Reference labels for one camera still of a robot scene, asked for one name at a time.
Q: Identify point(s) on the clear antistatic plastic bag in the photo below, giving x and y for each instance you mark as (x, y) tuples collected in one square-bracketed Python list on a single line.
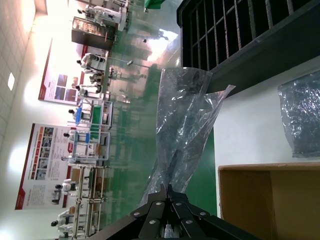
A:
[(182, 120)]

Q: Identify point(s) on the dark headless robot torso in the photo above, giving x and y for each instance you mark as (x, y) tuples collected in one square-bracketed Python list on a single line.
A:
[(96, 77)]

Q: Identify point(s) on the wall poster with red photos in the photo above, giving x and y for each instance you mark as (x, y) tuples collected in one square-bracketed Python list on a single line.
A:
[(57, 85)]

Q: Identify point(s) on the dark server cabinet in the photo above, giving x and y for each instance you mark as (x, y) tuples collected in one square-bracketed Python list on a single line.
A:
[(87, 35)]

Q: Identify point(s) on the blue plastic bin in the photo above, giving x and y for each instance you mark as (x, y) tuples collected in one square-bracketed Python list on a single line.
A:
[(79, 113)]

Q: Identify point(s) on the green cloth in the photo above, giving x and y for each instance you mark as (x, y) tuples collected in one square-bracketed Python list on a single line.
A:
[(96, 115), (153, 3)]

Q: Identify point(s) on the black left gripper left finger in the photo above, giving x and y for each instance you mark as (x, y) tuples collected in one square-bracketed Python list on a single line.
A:
[(150, 217)]

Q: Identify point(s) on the wall poster with photo strip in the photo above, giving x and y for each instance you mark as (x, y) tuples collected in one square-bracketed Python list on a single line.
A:
[(42, 160)]

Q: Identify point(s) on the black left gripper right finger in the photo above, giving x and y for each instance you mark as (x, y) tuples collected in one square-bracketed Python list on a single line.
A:
[(192, 220)]

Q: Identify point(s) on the shelf rack with blue bin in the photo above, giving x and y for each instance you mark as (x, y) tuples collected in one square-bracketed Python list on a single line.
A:
[(110, 115)]

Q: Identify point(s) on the brown cardboard box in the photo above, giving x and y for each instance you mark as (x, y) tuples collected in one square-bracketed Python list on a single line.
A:
[(287, 200)]

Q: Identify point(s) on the white robot workstation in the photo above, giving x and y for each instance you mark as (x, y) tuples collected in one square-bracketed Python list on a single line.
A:
[(117, 15)]

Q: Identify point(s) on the flat empty antistatic bag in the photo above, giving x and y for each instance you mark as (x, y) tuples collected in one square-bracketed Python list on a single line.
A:
[(302, 117)]

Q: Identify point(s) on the white pipe roller rack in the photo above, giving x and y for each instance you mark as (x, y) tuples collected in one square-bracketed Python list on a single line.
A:
[(87, 217), (91, 182)]

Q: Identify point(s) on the black slotted plastic container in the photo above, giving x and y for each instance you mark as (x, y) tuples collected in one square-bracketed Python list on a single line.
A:
[(262, 55)]

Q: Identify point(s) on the long white table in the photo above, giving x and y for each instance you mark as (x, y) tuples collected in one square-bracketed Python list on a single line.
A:
[(117, 60)]

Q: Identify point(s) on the white blue shelf rack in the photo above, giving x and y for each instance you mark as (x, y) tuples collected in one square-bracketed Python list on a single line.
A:
[(100, 132)]

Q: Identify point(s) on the white humanoid robot black head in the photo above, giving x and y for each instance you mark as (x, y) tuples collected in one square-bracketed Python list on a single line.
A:
[(67, 187), (62, 221), (73, 113), (68, 158), (90, 60), (71, 138), (86, 90)]

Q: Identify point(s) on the square ceiling light panel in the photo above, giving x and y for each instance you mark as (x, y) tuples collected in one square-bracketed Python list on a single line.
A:
[(11, 81)]

